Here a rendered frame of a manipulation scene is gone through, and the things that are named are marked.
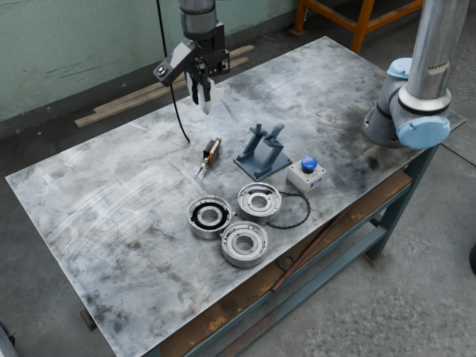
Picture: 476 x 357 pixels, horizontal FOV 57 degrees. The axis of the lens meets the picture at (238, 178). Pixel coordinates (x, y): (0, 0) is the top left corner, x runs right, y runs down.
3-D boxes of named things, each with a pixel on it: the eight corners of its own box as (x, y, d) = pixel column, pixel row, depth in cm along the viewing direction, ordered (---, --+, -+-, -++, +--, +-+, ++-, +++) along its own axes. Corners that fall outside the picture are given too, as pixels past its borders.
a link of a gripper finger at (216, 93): (229, 111, 105) (224, 76, 100) (209, 120, 103) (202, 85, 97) (222, 106, 107) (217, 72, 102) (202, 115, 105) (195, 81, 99)
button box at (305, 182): (304, 195, 111) (308, 182, 107) (285, 178, 114) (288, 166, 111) (326, 180, 115) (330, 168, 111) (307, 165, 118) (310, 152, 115)
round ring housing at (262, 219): (262, 234, 102) (263, 224, 99) (228, 210, 107) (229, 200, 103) (287, 207, 108) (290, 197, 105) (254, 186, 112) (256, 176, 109)
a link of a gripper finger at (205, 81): (214, 102, 100) (207, 66, 94) (208, 104, 99) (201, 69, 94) (204, 95, 103) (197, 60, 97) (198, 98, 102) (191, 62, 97)
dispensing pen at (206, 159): (189, 171, 109) (214, 130, 119) (190, 183, 112) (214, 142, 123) (197, 174, 108) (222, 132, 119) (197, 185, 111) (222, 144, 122)
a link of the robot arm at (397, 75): (414, 93, 126) (432, 52, 116) (426, 123, 117) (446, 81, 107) (373, 90, 126) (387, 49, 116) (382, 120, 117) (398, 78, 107)
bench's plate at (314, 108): (125, 372, 82) (123, 368, 81) (7, 182, 112) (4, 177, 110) (464, 124, 136) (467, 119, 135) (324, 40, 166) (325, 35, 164)
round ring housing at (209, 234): (193, 246, 99) (193, 235, 96) (183, 210, 106) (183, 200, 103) (236, 236, 102) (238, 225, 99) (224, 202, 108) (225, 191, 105)
